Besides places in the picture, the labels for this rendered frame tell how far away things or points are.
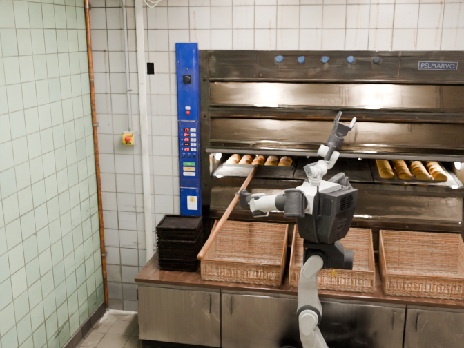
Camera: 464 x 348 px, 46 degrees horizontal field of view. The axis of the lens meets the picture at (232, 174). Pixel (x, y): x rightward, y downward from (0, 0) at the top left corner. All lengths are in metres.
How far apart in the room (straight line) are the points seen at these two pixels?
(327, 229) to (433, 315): 1.10
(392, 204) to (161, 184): 1.71
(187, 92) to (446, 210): 2.00
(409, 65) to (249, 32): 1.10
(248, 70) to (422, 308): 1.96
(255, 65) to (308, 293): 1.62
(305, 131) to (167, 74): 1.07
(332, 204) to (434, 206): 1.31
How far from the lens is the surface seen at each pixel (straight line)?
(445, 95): 3.91
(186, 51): 3.92
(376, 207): 4.01
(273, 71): 3.86
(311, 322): 3.26
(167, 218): 4.03
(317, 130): 3.88
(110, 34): 4.13
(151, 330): 4.03
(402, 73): 3.86
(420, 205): 4.05
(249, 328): 3.83
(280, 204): 2.90
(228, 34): 3.88
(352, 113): 3.85
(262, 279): 3.70
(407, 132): 3.91
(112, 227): 4.42
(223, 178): 4.03
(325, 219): 2.95
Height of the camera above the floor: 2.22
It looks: 15 degrees down
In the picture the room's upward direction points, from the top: straight up
